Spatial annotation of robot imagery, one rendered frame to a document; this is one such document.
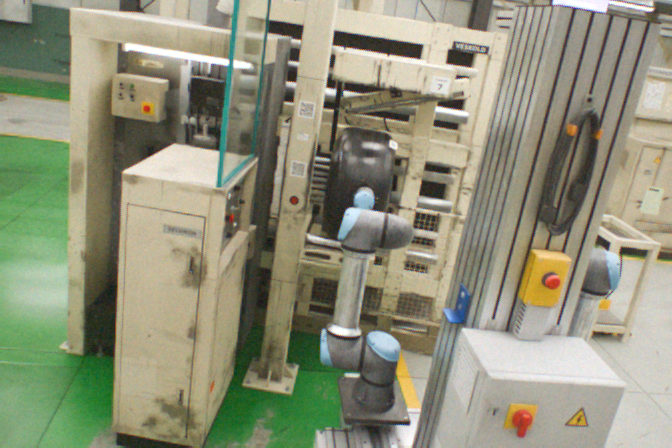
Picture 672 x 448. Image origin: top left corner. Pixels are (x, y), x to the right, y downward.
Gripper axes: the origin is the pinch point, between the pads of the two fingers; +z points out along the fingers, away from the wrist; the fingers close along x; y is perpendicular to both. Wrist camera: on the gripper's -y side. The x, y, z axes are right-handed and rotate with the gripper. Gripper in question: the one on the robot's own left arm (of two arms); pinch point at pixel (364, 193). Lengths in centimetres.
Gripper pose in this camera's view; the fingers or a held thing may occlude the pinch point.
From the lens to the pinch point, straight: 249.9
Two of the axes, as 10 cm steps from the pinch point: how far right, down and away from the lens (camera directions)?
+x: -9.9, -1.7, 0.3
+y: 1.6, -9.7, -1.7
